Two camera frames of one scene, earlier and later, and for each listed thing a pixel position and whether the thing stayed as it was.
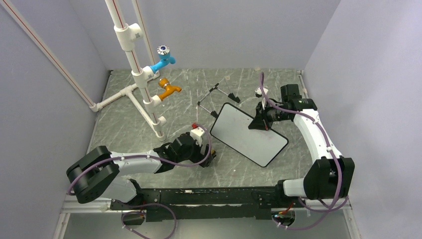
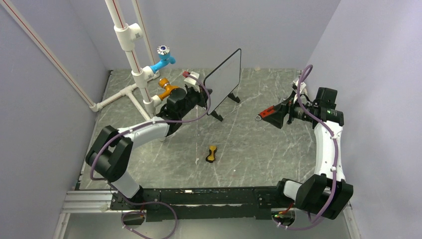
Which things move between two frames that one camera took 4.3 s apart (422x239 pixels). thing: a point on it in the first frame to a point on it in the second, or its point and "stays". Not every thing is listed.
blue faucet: x=165 y=58 stays
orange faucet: x=164 y=82 stays
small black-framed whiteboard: x=231 y=126 to x=224 y=78
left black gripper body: x=193 y=154 to x=193 y=98
